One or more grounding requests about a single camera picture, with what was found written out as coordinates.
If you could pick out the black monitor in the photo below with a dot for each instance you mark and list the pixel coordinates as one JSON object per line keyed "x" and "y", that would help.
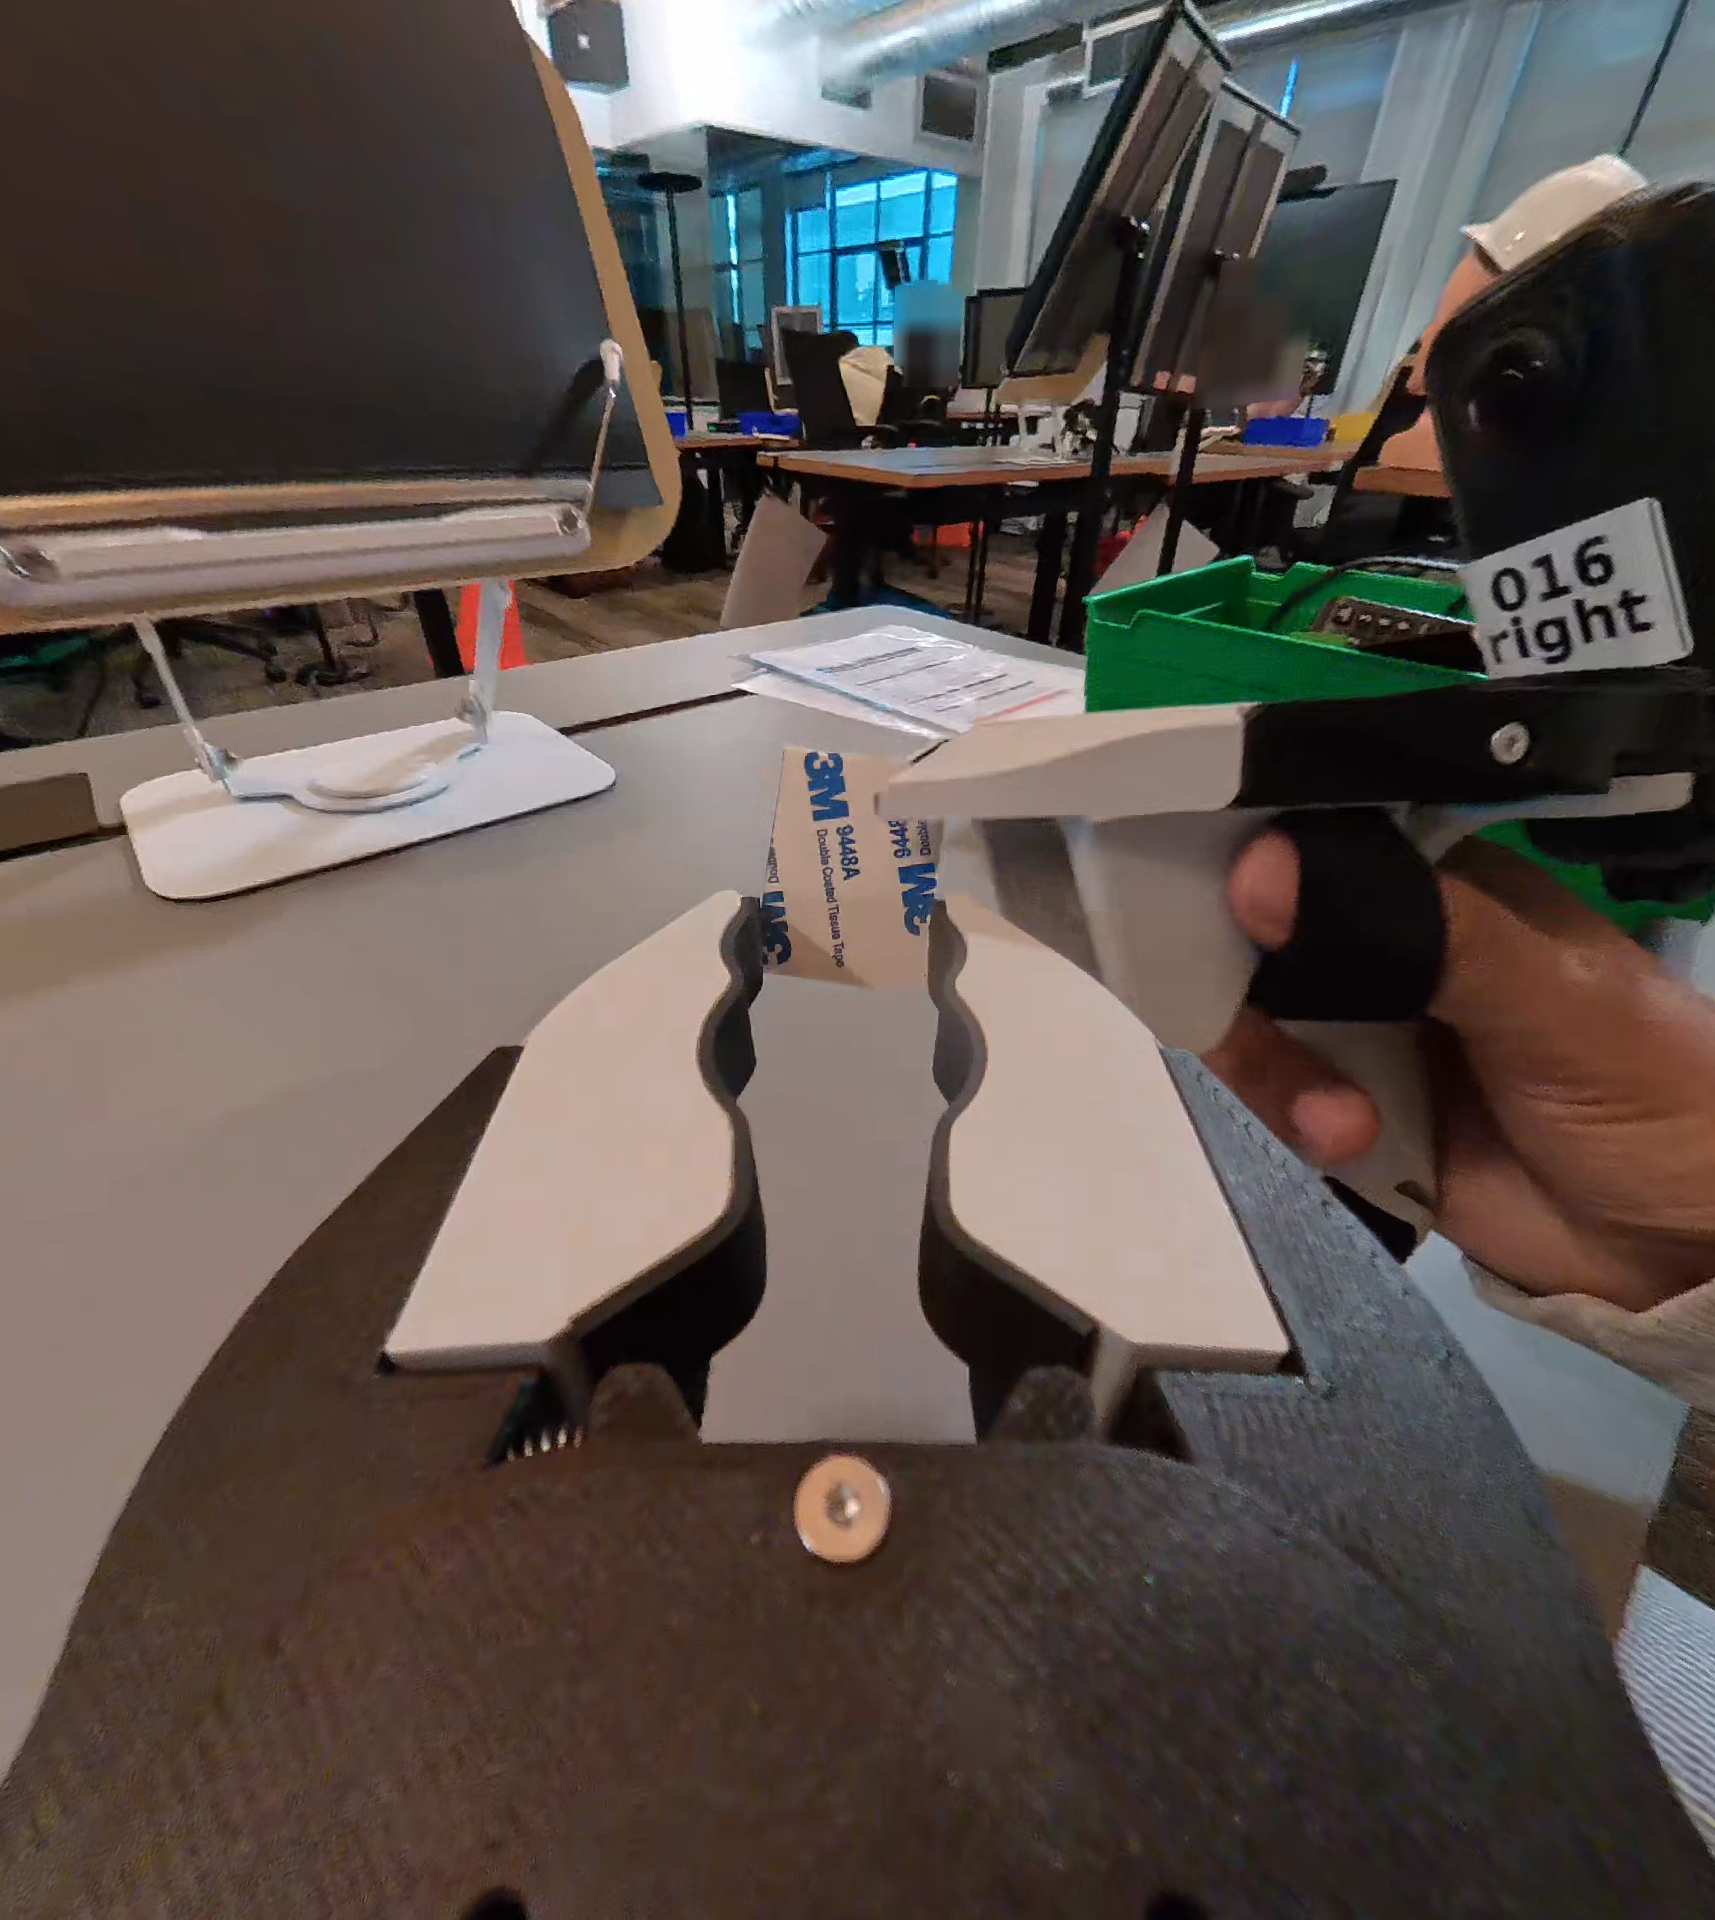
{"x": 1331, "y": 278}

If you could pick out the person's right hand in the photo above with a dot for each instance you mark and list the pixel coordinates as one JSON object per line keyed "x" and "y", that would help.
{"x": 1593, "y": 1110}

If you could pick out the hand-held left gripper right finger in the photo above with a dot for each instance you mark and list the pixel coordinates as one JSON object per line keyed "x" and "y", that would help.
{"x": 1099, "y": 1170}

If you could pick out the white metal tablet stand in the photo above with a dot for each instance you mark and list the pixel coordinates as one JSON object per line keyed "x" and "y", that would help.
{"x": 347, "y": 789}

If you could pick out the grey monitor on stand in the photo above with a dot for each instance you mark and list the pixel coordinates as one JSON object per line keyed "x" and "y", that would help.
{"x": 1227, "y": 240}
{"x": 1121, "y": 194}

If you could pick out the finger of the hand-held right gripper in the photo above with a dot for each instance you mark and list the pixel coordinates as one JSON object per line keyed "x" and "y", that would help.
{"x": 1083, "y": 758}
{"x": 1023, "y": 892}

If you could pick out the small circuit board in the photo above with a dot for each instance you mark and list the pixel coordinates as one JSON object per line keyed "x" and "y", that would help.
{"x": 1383, "y": 623}

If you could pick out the white hard hat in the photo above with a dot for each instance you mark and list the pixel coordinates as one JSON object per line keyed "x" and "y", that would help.
{"x": 1549, "y": 219}

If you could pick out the black ceiling speaker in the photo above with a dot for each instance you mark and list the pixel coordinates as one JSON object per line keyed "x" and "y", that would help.
{"x": 589, "y": 43}

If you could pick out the black floor lamp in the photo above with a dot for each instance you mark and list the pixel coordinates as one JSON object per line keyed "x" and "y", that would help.
{"x": 681, "y": 284}

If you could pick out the long wooden desk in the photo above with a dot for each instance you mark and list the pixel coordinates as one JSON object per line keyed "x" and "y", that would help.
{"x": 1039, "y": 468}

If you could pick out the black and tan board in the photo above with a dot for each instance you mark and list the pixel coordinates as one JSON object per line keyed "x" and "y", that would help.
{"x": 243, "y": 240}

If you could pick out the printed paper sheet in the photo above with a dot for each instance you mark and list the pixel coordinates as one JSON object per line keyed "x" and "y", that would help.
{"x": 903, "y": 674}

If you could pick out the white adhesive tape strip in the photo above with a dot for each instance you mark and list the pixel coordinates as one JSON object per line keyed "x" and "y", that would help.
{"x": 843, "y": 871}

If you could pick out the orange traffic cone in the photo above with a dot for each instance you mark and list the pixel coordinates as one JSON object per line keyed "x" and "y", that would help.
{"x": 473, "y": 630}

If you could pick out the black high-back office chair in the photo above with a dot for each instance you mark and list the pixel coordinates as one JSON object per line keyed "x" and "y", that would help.
{"x": 817, "y": 391}

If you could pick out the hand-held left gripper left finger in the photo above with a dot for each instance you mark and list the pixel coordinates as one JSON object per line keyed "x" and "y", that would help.
{"x": 589, "y": 1170}

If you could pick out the green plastic bin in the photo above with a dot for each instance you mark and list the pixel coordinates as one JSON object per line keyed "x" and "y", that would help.
{"x": 1189, "y": 652}

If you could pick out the silver ceiling duct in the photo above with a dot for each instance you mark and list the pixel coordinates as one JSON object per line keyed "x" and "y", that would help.
{"x": 949, "y": 38}

